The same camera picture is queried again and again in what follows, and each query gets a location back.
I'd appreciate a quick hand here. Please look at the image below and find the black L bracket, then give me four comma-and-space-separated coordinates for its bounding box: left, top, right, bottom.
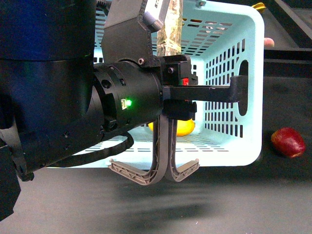
162, 76, 248, 103

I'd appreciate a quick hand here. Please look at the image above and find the yellow green mango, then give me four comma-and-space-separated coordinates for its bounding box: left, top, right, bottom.
147, 118, 196, 137

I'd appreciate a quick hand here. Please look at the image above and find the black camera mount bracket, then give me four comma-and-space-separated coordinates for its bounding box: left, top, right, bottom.
101, 0, 170, 68

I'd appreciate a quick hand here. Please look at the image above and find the light blue plastic basket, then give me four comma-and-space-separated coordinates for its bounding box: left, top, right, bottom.
39, 0, 264, 171

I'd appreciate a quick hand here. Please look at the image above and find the red mango front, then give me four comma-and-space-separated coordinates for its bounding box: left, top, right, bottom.
271, 127, 306, 158

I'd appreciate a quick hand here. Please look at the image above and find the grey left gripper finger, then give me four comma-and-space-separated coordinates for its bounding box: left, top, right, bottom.
165, 118, 199, 182
109, 115, 168, 186

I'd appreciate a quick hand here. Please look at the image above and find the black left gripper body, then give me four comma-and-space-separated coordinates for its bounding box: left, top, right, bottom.
91, 55, 197, 137

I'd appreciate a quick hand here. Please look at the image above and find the black cable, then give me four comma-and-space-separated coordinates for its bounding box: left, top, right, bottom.
46, 131, 135, 168

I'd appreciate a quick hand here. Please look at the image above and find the pale pink peach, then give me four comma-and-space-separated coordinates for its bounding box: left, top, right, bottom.
264, 38, 275, 48

